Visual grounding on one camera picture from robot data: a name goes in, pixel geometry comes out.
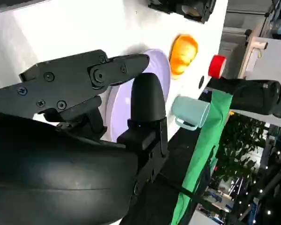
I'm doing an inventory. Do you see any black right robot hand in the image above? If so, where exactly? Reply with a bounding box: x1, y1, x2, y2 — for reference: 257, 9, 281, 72
0, 49, 169, 225

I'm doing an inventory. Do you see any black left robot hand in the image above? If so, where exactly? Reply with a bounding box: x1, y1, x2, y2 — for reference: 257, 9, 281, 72
147, 0, 181, 13

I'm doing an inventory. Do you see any orange white striped bread roll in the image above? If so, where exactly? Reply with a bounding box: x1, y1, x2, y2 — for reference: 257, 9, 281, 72
169, 34, 199, 81

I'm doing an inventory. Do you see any lilac plate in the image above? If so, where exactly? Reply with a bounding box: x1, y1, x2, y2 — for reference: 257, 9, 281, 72
106, 48, 171, 143

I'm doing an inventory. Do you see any light wooden board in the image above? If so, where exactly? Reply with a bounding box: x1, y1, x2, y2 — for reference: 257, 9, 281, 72
238, 29, 269, 79

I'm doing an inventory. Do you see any pale green mug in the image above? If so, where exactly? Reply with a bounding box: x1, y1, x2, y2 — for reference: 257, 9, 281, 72
170, 95, 211, 131

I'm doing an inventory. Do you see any black cylindrical fixture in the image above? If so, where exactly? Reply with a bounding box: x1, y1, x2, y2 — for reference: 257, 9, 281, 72
209, 77, 281, 119

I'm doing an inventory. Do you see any green cloth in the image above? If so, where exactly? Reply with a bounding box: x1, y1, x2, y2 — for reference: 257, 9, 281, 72
172, 90, 234, 225

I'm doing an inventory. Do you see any green leafy plant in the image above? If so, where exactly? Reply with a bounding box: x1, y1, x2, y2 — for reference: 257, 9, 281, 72
214, 112, 269, 188

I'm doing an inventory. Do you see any black strap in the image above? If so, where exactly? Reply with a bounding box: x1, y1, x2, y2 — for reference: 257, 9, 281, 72
158, 172, 195, 200

